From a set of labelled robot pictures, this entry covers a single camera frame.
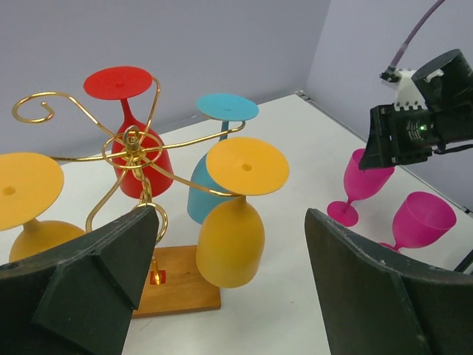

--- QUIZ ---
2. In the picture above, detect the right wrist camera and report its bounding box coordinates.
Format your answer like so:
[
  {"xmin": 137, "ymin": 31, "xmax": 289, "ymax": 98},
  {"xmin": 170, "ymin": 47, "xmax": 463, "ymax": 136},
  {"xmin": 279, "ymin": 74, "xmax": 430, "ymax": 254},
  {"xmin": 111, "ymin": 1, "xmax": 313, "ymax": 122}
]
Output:
[{"xmin": 380, "ymin": 68, "xmax": 427, "ymax": 112}]

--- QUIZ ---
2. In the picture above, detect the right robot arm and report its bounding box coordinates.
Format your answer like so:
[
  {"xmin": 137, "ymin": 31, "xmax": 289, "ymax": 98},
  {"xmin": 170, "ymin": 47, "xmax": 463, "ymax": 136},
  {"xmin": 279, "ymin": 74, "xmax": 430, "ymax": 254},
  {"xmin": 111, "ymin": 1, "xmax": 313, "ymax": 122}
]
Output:
[{"xmin": 359, "ymin": 49, "xmax": 472, "ymax": 170}]

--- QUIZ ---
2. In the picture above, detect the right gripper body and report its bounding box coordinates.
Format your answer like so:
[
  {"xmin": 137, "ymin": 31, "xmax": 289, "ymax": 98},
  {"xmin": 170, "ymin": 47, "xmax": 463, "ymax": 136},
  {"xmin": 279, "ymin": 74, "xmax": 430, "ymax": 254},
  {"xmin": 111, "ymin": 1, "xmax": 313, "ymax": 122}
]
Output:
[{"xmin": 370, "ymin": 104, "xmax": 442, "ymax": 166}]

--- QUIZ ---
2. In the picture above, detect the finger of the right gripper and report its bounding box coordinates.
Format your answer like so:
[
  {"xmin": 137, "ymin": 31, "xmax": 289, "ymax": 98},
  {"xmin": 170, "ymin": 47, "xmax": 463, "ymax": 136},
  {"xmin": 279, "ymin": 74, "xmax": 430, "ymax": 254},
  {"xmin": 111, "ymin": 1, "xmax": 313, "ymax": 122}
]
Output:
[{"xmin": 358, "ymin": 121, "xmax": 395, "ymax": 170}]

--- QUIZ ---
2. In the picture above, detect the blue wine glass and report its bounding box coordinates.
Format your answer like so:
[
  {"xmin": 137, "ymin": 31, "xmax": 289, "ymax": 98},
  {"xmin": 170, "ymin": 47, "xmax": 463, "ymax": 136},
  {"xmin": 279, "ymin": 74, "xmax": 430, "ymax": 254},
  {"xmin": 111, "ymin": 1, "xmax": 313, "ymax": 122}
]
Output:
[{"xmin": 187, "ymin": 93, "xmax": 259, "ymax": 224}]

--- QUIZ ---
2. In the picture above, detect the pink wine glass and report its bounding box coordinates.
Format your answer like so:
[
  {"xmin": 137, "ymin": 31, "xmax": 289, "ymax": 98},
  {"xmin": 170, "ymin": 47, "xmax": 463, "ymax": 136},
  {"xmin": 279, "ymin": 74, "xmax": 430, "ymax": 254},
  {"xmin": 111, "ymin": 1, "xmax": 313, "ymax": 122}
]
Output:
[
  {"xmin": 327, "ymin": 149, "xmax": 395, "ymax": 227},
  {"xmin": 379, "ymin": 192, "xmax": 457, "ymax": 252}
]

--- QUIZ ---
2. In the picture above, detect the orange wine glass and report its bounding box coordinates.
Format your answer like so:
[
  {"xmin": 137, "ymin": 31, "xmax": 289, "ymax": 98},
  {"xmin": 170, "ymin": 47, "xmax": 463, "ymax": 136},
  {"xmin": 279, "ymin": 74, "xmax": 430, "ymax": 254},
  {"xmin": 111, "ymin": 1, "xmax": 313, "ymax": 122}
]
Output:
[{"xmin": 196, "ymin": 137, "xmax": 290, "ymax": 288}]

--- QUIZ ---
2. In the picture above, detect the yellow wine glass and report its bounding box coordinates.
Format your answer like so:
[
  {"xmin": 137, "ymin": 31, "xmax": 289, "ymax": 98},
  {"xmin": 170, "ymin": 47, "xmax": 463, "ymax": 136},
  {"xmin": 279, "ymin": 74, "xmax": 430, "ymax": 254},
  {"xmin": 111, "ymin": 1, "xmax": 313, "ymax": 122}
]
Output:
[{"xmin": 1, "ymin": 152, "xmax": 86, "ymax": 262}]

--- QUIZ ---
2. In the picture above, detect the red wine glass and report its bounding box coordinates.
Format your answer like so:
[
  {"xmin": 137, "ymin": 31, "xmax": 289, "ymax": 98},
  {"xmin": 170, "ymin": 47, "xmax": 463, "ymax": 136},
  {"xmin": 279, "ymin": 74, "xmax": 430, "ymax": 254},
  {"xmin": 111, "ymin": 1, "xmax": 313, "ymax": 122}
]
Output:
[{"xmin": 84, "ymin": 66, "xmax": 173, "ymax": 198}]

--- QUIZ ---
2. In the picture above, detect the pink wine glass front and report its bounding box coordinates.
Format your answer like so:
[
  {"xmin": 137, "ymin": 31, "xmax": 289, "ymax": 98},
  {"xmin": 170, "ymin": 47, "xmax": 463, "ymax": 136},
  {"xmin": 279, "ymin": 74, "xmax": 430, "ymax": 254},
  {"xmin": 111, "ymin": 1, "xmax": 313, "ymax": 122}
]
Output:
[{"xmin": 379, "ymin": 192, "xmax": 457, "ymax": 252}]

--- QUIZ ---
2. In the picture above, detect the gold wire glass rack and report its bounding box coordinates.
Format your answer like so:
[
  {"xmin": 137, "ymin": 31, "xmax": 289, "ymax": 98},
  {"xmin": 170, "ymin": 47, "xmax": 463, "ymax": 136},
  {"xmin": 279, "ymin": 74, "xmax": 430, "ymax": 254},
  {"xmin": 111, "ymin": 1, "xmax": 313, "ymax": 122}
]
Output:
[{"xmin": 12, "ymin": 75, "xmax": 247, "ymax": 320}]

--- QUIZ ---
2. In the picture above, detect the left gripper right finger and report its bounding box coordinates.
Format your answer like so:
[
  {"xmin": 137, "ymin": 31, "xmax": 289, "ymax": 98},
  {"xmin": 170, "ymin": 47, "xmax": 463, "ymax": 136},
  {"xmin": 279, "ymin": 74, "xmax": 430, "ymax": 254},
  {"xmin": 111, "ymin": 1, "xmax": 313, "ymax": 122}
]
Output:
[{"xmin": 304, "ymin": 209, "xmax": 472, "ymax": 354}]

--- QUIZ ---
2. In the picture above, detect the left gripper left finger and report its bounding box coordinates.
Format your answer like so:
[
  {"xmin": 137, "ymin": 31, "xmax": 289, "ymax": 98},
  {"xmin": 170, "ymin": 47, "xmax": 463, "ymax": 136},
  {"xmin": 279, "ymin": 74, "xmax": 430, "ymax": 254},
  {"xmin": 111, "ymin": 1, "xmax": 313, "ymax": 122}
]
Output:
[{"xmin": 1, "ymin": 206, "xmax": 159, "ymax": 354}]

